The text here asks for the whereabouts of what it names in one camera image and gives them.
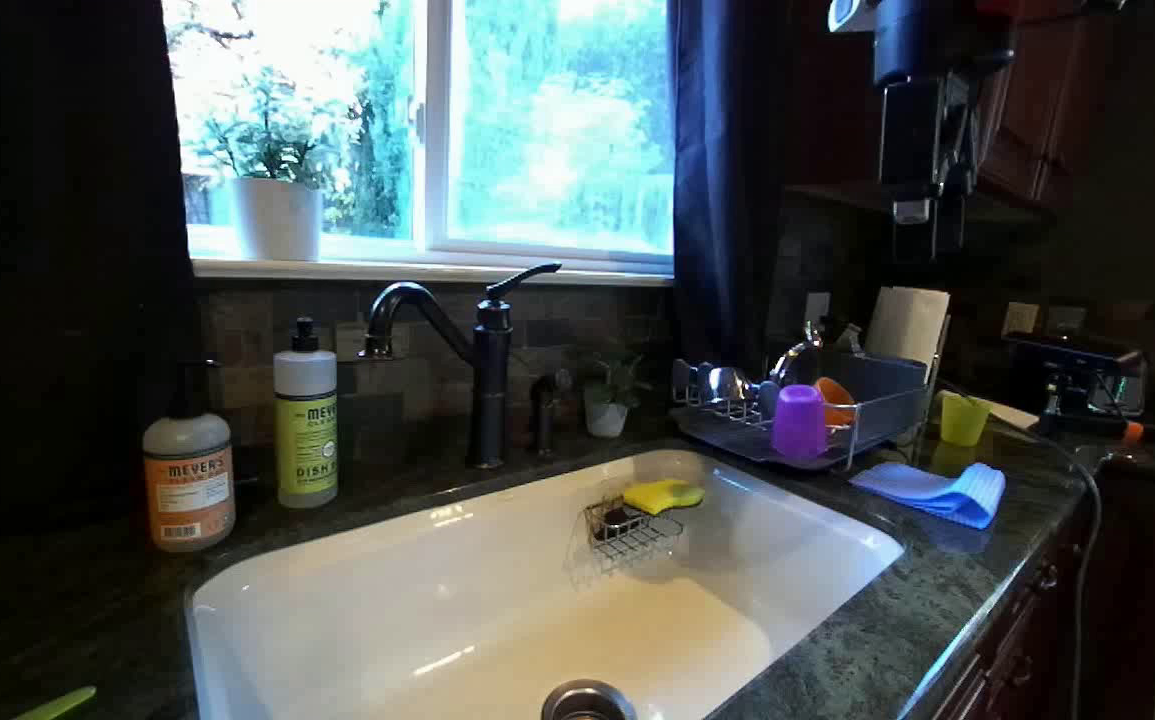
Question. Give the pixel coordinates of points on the orange cup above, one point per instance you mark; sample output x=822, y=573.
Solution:
x=834, y=398

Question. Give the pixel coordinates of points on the white paper towel roll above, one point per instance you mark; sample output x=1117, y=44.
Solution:
x=907, y=325

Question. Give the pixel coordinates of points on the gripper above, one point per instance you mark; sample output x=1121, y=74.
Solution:
x=922, y=40

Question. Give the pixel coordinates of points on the grey dish rack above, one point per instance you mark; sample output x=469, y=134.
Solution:
x=867, y=400

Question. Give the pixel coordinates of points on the yellow sponge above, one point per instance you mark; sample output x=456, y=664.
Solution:
x=662, y=494

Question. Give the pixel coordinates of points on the dark side sprayer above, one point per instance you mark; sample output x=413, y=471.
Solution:
x=545, y=410

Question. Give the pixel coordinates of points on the blue ribbed cloth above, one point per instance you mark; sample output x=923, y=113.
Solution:
x=937, y=490

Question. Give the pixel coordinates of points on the wall socket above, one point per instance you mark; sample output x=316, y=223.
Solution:
x=817, y=308
x=1019, y=318

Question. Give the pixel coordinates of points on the dish soap bottle green label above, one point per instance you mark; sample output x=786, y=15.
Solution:
x=305, y=420

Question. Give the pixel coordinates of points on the dark blue curtain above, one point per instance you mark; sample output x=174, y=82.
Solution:
x=722, y=170

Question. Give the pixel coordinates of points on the window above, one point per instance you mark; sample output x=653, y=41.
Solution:
x=427, y=125

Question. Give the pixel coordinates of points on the wooden wall cabinet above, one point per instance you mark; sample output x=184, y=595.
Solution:
x=1042, y=110

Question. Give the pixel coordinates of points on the white sink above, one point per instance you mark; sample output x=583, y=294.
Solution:
x=497, y=600

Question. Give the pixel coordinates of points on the dark bronze tap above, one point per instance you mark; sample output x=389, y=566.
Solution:
x=487, y=380

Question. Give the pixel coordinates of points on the purple cup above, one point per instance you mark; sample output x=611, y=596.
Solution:
x=799, y=422

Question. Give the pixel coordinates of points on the soap bottle with orange label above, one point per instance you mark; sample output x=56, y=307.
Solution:
x=188, y=480

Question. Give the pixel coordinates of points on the small plant in white pot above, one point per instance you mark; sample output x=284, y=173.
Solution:
x=609, y=400

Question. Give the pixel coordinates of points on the green cup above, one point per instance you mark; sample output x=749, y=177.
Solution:
x=964, y=419

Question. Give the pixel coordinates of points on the camera on mount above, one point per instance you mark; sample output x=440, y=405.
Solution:
x=1072, y=375

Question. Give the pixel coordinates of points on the sink drain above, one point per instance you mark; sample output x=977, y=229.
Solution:
x=588, y=703

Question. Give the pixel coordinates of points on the green plastic utensil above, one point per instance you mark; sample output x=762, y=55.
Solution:
x=57, y=704

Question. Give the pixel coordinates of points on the tap lever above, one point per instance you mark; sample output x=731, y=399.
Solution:
x=520, y=280

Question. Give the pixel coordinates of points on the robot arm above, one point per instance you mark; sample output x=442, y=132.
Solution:
x=849, y=13

